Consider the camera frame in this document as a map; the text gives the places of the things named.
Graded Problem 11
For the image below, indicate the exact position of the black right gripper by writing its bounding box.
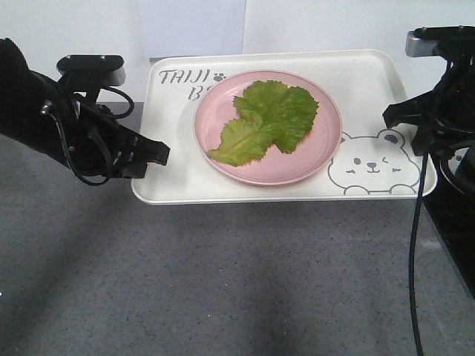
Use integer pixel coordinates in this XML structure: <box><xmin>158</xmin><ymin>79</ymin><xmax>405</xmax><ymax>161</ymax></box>
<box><xmin>382</xmin><ymin>54</ymin><xmax>474</xmax><ymax>156</ymax></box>

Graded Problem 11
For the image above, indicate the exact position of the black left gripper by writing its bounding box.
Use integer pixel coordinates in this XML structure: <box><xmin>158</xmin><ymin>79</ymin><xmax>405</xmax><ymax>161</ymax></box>
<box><xmin>47</xmin><ymin>92</ymin><xmax>171</xmax><ymax>179</ymax></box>

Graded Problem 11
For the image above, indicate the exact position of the cream bear serving tray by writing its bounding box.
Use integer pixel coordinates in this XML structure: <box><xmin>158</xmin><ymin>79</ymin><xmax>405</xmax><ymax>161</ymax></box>
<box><xmin>131</xmin><ymin>50</ymin><xmax>437</xmax><ymax>205</ymax></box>

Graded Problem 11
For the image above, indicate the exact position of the pink round plate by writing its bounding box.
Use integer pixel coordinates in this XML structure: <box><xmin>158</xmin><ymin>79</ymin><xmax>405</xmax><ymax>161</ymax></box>
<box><xmin>194</xmin><ymin>70</ymin><xmax>342</xmax><ymax>186</ymax></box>

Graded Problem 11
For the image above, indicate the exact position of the green lettuce leaf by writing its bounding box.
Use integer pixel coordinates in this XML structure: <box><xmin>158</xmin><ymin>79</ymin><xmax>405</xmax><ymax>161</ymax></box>
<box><xmin>207</xmin><ymin>80</ymin><xmax>319</xmax><ymax>167</ymax></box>

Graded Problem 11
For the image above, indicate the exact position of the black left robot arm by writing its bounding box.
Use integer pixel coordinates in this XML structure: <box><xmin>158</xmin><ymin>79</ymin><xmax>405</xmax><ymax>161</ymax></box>
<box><xmin>1</xmin><ymin>39</ymin><xmax>170</xmax><ymax>185</ymax></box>

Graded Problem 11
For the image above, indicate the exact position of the black pan on stove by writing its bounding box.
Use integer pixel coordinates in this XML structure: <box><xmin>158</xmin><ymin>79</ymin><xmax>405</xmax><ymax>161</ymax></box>
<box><xmin>439</xmin><ymin>140</ymin><xmax>474</xmax><ymax>200</ymax></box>

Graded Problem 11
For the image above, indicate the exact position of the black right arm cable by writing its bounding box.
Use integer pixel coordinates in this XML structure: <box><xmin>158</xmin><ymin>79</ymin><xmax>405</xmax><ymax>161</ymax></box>
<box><xmin>407</xmin><ymin>59</ymin><xmax>456</xmax><ymax>356</ymax></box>

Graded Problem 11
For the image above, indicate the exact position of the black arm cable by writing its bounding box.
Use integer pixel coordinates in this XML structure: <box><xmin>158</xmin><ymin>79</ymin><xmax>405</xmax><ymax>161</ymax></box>
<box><xmin>407</xmin><ymin>59</ymin><xmax>456</xmax><ymax>356</ymax></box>
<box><xmin>40</xmin><ymin>85</ymin><xmax>135</xmax><ymax>186</ymax></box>

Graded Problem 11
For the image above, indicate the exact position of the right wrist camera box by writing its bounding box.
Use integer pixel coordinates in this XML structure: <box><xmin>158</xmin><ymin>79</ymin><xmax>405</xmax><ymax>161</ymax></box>
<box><xmin>405</xmin><ymin>25</ymin><xmax>474</xmax><ymax>59</ymax></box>

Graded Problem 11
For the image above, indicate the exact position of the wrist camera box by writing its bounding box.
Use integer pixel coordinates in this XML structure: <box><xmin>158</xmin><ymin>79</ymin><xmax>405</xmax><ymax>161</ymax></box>
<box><xmin>56</xmin><ymin>54</ymin><xmax>125</xmax><ymax>89</ymax></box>
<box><xmin>405</xmin><ymin>25</ymin><xmax>474</xmax><ymax>59</ymax></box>

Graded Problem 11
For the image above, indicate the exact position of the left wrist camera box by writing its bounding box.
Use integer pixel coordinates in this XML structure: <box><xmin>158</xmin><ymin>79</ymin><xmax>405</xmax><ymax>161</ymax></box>
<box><xmin>56</xmin><ymin>54</ymin><xmax>125</xmax><ymax>89</ymax></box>

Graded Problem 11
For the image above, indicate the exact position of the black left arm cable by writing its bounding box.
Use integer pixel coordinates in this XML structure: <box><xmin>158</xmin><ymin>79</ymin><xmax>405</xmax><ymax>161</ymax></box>
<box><xmin>40</xmin><ymin>85</ymin><xmax>135</xmax><ymax>186</ymax></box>

